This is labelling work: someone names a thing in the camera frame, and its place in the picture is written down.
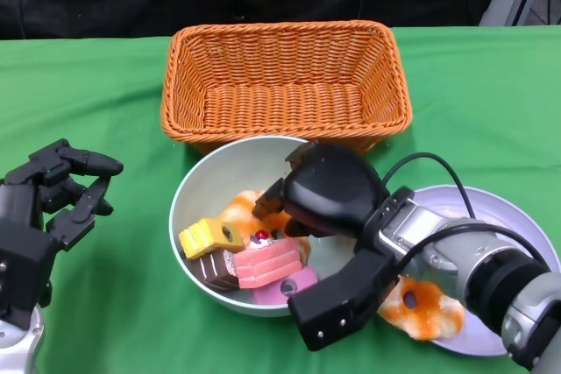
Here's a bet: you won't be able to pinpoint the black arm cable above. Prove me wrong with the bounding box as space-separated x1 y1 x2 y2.
380 152 549 272

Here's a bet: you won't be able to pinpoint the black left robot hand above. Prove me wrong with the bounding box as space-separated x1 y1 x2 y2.
0 138 124 329

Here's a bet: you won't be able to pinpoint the yellow layered cake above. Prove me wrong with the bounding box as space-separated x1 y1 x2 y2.
178 217 245 260

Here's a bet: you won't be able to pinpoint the orange swirl ring bread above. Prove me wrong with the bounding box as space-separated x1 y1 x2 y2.
218 189 312 261
377 276 465 342

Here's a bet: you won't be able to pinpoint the lavender plate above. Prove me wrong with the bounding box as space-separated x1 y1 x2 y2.
385 185 561 357

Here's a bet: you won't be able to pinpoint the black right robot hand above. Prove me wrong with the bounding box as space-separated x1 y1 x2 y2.
252 139 398 352

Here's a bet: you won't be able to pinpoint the pink layered cake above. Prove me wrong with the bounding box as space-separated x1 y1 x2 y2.
252 265 319 307

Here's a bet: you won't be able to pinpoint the green tablecloth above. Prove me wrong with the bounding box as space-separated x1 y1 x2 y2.
0 25 561 374

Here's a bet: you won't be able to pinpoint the small red berries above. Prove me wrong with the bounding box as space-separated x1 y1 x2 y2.
249 229 275 249

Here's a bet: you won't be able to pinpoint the pale green bowl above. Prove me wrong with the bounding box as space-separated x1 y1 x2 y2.
168 135 372 318

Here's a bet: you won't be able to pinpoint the salmon block cake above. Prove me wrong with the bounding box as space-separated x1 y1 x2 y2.
231 236 303 290

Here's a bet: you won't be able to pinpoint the chocolate layered cake with cherry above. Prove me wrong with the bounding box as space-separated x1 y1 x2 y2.
192 249 240 292

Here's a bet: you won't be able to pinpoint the orange wicker basket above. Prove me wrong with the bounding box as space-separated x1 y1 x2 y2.
160 19 413 156

